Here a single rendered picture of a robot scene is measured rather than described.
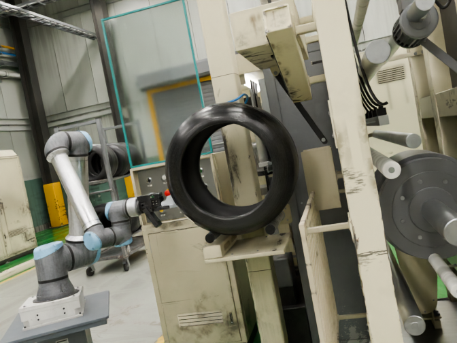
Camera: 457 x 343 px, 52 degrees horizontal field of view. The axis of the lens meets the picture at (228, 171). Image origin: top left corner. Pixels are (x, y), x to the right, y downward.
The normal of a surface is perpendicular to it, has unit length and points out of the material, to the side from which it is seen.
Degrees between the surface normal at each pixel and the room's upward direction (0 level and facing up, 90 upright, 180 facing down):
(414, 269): 90
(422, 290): 90
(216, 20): 90
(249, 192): 90
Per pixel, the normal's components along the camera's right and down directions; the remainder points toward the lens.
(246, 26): -0.22, 0.09
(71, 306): 0.24, 0.00
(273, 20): -0.26, -0.22
